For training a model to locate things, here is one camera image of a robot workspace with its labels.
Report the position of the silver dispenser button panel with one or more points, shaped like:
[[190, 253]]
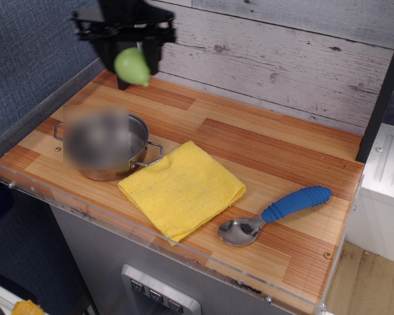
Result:
[[152, 296]]

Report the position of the stainless steel pot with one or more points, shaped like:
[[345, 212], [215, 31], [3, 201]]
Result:
[[107, 145]]

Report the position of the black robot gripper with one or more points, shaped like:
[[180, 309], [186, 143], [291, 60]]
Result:
[[114, 26]]

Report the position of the blue-handled metal spoon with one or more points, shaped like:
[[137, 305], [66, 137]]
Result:
[[244, 231]]

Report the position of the yellow folded cloth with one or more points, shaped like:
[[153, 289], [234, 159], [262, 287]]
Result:
[[183, 191]]

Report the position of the white cabinet with metal top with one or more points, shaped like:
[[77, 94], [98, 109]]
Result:
[[371, 223]]

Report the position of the clear acrylic table guard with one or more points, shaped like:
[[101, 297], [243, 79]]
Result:
[[287, 269]]

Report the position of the green pear-shaped toy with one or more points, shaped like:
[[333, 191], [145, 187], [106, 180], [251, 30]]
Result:
[[130, 66]]

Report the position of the black vertical post right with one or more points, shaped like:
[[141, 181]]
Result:
[[377, 115]]

